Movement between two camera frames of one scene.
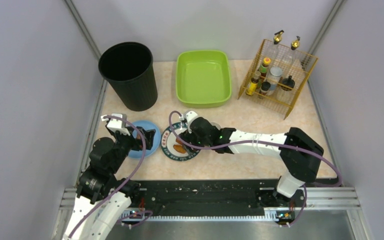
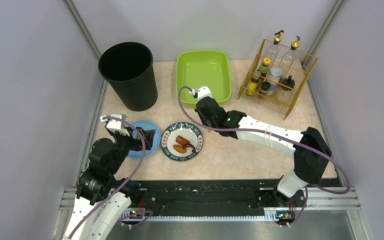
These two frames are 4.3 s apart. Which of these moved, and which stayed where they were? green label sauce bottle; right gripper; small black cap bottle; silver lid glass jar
Moved: right gripper
Stayed: green label sauce bottle; silver lid glass jar; small black cap bottle
